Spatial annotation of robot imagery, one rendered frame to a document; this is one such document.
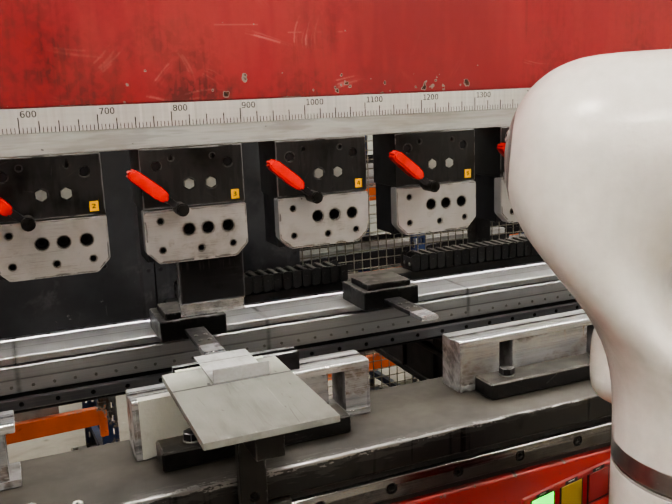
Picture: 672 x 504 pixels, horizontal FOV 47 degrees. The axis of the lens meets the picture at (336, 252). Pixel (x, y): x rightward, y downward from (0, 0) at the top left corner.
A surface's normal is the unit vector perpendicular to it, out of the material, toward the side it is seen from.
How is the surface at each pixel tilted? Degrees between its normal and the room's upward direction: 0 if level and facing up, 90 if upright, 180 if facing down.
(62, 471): 0
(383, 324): 90
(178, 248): 90
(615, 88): 49
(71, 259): 90
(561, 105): 57
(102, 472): 0
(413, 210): 90
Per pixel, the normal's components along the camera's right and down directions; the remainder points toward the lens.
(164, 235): 0.39, 0.17
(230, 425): -0.04, -0.98
